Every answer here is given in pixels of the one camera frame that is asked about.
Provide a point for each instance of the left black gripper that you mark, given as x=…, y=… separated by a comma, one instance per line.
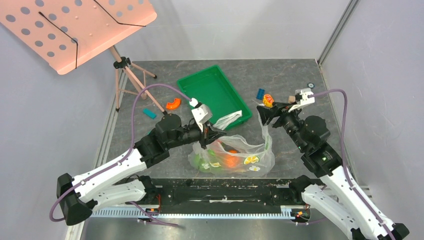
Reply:
x=208, y=134

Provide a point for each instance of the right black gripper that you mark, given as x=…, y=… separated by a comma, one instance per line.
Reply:
x=279, y=112

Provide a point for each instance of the clear plastic bag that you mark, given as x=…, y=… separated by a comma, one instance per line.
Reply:
x=254, y=160

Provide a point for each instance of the orange fake fruit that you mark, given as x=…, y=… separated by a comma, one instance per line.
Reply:
x=230, y=159

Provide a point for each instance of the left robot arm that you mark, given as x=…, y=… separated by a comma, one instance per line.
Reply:
x=81, y=195

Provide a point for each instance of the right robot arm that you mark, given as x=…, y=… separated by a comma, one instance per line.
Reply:
x=353, y=213

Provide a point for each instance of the green fake fruit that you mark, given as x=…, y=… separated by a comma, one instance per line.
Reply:
x=201, y=163

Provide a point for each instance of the blue lego brick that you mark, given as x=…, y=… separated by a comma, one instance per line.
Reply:
x=260, y=94

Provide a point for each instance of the small wooden cube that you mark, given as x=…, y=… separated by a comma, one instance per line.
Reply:
x=291, y=99

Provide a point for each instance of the green plastic tray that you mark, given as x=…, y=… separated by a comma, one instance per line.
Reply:
x=211, y=86

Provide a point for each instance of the orange curved toy piece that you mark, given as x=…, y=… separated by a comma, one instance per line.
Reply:
x=174, y=105

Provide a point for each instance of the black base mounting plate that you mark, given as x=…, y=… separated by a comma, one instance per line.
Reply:
x=220, y=195

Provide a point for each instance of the teal rectangular block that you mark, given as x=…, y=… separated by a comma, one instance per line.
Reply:
x=149, y=113

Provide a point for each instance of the pink tripod stand legs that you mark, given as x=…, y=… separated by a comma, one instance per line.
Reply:
x=122, y=65

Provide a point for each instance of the pink perforated music stand desk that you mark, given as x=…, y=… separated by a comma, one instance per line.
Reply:
x=68, y=33

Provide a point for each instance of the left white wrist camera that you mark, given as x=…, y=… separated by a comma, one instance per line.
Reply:
x=201, y=113

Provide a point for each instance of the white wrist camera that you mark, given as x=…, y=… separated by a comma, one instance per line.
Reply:
x=201, y=113
x=303, y=98

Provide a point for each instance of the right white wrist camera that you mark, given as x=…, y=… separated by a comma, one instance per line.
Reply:
x=303, y=98

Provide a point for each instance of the aluminium frame rail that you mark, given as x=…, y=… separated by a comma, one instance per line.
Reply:
x=134, y=210

